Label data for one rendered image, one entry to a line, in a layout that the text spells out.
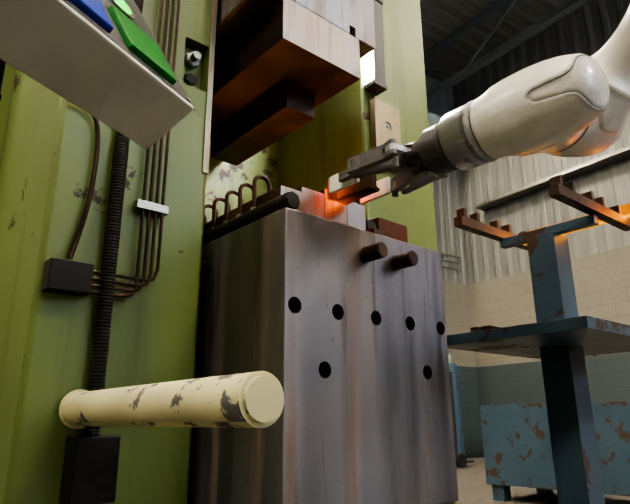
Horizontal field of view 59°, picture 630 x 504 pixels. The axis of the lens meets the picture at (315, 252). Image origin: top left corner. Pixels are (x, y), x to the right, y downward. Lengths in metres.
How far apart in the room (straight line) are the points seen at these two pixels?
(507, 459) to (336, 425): 4.05
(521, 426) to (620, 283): 4.79
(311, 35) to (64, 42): 0.63
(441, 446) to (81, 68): 0.79
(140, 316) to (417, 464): 0.50
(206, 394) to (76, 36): 0.35
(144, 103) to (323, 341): 0.42
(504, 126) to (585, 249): 8.80
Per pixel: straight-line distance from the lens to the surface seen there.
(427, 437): 1.01
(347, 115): 1.44
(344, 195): 0.99
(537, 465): 4.75
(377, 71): 1.44
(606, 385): 9.23
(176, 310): 0.95
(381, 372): 0.93
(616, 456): 4.49
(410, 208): 1.41
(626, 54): 0.91
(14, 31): 0.60
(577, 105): 0.76
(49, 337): 0.87
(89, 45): 0.62
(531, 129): 0.77
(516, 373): 10.04
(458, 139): 0.81
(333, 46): 1.18
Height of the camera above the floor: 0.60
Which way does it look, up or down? 17 degrees up
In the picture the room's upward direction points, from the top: straight up
